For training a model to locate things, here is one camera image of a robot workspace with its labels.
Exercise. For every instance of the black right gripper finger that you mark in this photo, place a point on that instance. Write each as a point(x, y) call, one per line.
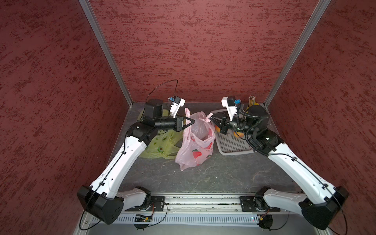
point(217, 121)
point(219, 114)

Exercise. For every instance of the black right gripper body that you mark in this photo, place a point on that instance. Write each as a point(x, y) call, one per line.
point(238, 123)

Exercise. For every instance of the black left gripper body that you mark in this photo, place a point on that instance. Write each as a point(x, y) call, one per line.
point(169, 123)

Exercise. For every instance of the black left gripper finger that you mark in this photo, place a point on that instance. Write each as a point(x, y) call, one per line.
point(189, 120)
point(185, 126)

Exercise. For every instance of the pink plastic bag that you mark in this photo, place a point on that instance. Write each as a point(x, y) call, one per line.
point(200, 136)

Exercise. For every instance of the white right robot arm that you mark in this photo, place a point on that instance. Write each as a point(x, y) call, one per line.
point(319, 202)

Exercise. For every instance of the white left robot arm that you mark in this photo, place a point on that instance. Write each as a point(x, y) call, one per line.
point(102, 198)

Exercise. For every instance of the green avocado plastic bag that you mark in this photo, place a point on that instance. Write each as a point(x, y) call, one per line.
point(165, 145)

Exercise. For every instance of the colored pencils bundle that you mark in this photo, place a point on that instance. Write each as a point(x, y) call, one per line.
point(251, 101)

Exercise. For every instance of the white plastic basket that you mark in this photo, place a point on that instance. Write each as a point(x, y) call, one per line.
point(230, 143)

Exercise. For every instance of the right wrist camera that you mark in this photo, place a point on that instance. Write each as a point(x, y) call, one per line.
point(230, 105)

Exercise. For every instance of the right aluminium corner post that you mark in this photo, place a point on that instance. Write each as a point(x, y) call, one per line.
point(314, 19)

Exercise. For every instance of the aluminium corner post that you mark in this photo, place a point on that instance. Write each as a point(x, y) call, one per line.
point(90, 15)
point(314, 19)

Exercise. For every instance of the aluminium front rail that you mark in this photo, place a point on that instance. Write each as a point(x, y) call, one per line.
point(227, 203)

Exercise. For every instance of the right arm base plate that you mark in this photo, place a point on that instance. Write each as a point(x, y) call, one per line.
point(248, 204)

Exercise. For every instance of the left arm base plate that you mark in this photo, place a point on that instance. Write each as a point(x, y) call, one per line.
point(151, 204)

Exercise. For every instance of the white slotted cable duct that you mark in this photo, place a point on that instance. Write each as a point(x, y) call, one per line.
point(242, 220)

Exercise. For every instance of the left aluminium corner post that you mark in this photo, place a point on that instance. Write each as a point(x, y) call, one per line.
point(90, 15)

